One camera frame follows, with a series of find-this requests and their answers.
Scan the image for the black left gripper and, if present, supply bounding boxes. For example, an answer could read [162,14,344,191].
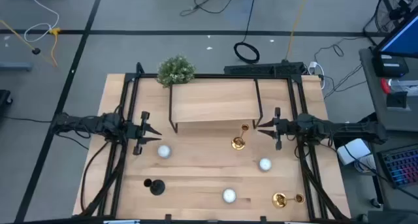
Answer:
[125,111,163,156]

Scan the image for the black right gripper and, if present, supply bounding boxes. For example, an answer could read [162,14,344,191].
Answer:
[257,107,297,151]

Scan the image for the white tealight candle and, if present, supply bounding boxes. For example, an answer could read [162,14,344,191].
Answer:
[157,144,172,159]
[221,187,238,204]
[258,157,273,172]

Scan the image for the gold candlestick holder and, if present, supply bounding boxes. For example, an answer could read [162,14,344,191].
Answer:
[231,123,250,151]
[271,191,306,209]

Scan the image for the black candlestick holder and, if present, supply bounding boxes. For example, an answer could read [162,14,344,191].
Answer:
[143,178,167,197]

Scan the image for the wooden shelf riser black legs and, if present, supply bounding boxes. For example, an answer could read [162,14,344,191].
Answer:
[168,78,264,134]

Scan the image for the green potted plant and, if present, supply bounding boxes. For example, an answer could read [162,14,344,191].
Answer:
[156,54,197,88]

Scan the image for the white power adapter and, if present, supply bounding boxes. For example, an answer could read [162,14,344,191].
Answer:
[308,61,326,89]

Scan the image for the white box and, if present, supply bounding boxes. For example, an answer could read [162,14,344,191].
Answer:
[336,138,372,166]

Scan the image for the grey side desk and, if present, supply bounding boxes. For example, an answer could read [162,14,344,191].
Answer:
[359,47,418,133]

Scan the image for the small black box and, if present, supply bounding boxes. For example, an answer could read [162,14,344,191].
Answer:
[386,91,408,110]

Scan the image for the black desktop device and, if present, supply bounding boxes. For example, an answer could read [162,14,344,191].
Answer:
[372,52,410,78]

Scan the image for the rainbow backlit keyboard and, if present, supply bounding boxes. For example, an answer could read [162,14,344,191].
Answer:
[377,144,418,189]

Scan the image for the black chair base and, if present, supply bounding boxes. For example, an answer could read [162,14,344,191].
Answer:
[0,89,14,108]

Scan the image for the grey furniture foot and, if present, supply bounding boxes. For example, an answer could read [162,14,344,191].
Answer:
[0,61,33,72]

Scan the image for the computer monitor blue screen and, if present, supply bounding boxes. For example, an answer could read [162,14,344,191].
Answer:
[374,8,418,59]

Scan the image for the black standing fan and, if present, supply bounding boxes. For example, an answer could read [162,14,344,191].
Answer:
[362,0,418,46]

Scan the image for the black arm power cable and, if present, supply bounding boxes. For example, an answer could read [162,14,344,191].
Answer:
[80,140,110,214]

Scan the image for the black metal table frame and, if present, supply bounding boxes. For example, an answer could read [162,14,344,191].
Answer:
[78,62,352,224]

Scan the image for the thin black floor cables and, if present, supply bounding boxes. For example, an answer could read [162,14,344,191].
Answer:
[313,37,368,101]

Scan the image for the coiled black floor cable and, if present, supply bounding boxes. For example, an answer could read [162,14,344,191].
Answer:
[233,0,261,65]

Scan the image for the long yellow floor cable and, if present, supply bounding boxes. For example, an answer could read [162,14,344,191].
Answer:
[285,0,311,61]

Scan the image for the looped black floor cable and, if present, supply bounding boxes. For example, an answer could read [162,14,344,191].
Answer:
[179,0,239,17]

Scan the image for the yellow plug with orange cable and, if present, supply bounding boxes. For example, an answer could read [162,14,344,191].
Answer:
[48,27,62,67]

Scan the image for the white floor cable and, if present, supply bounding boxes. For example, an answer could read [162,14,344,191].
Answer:
[24,0,60,43]

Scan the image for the thin yellow floor cable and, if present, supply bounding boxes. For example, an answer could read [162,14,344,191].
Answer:
[0,19,56,67]

